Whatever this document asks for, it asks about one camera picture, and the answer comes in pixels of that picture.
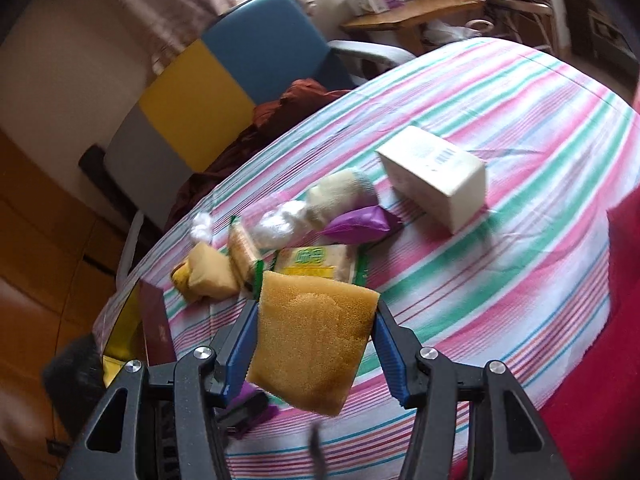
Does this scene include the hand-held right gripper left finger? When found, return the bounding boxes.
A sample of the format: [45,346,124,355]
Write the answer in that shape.
[57,297,261,480]

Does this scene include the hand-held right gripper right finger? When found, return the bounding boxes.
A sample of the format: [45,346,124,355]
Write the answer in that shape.
[370,299,573,480]

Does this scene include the gold tray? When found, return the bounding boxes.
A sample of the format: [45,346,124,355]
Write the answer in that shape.
[100,285,151,376]

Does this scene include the yellow sponge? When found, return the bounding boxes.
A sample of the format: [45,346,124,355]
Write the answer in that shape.
[246,270,380,417]
[182,242,241,303]

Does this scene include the yellow plastic item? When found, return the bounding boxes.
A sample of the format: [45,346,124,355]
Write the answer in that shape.
[170,260,193,295]

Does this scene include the clear cracker packet green ends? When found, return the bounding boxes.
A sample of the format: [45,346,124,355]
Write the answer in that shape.
[227,216,266,293]

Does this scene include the cracker packet with yellow label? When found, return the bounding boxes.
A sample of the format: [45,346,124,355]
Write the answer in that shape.
[272,245,368,286]

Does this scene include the small white plastic wad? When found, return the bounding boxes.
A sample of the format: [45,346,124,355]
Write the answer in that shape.
[189,211,215,241]

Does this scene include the dark red box lid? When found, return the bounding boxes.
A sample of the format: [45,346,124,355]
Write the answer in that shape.
[137,279,178,367]

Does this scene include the wooden cabinet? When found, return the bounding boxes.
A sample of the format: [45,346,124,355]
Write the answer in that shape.
[0,130,126,480]

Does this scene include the white cardboard box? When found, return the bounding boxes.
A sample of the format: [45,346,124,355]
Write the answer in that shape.
[375,125,488,235]

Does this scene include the red cloth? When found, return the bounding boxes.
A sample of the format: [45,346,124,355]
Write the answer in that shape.
[450,195,640,480]

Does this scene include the maroon cloth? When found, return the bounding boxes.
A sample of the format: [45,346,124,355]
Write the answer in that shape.
[167,79,353,231]

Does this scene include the grey yellow blue chair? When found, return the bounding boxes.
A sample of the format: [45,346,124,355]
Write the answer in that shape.
[77,0,418,291]

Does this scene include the wooden side table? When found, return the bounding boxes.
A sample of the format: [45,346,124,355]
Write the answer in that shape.
[340,0,486,56]

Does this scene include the beige checked curtain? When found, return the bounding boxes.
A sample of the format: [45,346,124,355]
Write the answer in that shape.
[125,0,236,56]

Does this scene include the black dangling cord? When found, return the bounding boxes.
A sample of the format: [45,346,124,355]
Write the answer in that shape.
[307,422,328,480]

